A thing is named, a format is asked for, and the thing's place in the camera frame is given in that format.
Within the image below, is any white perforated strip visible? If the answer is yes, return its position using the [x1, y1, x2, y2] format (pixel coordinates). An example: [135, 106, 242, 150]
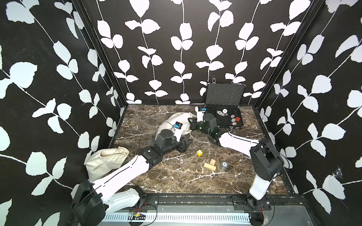
[102, 212, 250, 225]

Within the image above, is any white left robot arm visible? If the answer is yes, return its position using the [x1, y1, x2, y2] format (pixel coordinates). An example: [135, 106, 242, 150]
[68, 129, 193, 226]

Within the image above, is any yellow cube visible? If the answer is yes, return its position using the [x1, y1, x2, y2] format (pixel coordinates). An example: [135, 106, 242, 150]
[197, 150, 203, 157]

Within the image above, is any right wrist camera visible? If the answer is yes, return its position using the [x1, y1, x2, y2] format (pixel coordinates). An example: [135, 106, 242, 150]
[195, 106, 206, 114]

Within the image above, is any black mounting rail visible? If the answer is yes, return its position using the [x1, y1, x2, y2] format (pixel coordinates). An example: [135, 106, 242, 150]
[138, 193, 307, 212]

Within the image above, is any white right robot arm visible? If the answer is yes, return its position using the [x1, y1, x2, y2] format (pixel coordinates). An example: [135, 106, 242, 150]
[188, 114, 284, 210]

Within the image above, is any black poker chip case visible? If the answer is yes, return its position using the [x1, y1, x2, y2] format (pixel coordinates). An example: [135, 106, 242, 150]
[205, 83, 246, 129]

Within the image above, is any long wooden block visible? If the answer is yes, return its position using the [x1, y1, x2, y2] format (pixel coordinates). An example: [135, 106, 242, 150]
[204, 163, 216, 171]

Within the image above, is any cream cloth bag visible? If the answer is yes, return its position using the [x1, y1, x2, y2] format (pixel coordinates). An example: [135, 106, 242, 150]
[155, 112, 196, 138]
[85, 147, 129, 182]

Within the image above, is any metal tape roll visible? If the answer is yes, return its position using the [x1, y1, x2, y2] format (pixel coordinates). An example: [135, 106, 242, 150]
[219, 162, 229, 172]

